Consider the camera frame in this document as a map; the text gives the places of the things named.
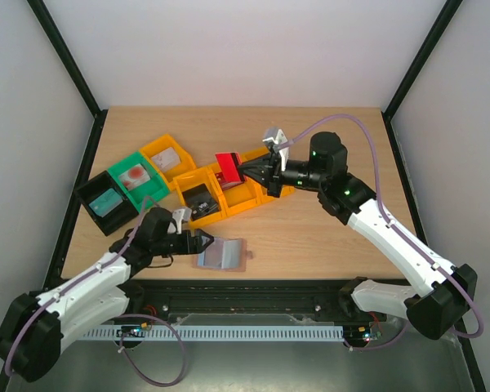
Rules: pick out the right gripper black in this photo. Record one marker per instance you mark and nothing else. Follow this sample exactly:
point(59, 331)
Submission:
point(274, 175)

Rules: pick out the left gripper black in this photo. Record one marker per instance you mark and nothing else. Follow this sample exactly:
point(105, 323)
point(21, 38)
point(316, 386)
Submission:
point(187, 247)

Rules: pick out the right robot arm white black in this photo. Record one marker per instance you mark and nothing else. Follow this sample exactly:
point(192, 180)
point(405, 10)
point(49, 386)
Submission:
point(438, 293)

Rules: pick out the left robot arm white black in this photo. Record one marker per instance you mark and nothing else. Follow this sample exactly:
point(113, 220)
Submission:
point(38, 327)

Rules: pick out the black card stack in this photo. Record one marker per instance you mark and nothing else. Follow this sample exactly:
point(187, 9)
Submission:
point(201, 202)

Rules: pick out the red white card stack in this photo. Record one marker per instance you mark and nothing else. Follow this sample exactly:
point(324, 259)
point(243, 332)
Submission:
point(134, 177)

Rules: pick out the teal card stack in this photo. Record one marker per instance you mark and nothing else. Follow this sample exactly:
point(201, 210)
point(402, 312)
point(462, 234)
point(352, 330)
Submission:
point(106, 202)

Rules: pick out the yellow triple bin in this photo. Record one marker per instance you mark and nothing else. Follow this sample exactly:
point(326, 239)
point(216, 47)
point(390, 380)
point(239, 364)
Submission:
point(231, 202)

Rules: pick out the green bin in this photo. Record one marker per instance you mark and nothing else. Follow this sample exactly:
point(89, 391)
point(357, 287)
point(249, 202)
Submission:
point(156, 188)

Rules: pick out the yellow bin single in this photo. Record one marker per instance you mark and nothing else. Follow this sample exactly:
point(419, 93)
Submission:
point(158, 145)

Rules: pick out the black bin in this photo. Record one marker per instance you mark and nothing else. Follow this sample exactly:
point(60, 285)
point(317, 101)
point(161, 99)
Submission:
point(119, 216)

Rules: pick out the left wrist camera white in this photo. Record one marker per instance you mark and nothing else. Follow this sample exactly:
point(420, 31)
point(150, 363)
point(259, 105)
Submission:
point(178, 218)

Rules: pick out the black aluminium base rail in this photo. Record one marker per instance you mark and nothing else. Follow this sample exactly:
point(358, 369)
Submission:
point(325, 300)

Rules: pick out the light blue cable duct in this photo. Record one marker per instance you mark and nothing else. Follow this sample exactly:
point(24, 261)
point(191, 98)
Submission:
point(218, 333)

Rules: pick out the right black frame post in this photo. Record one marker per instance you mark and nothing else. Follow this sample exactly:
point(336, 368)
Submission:
point(436, 31)

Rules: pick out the black frame post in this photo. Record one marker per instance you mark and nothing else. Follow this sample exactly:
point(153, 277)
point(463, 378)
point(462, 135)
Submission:
point(50, 28)
point(436, 31)

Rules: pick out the left black frame post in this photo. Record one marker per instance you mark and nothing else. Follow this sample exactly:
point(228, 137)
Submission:
point(50, 28)

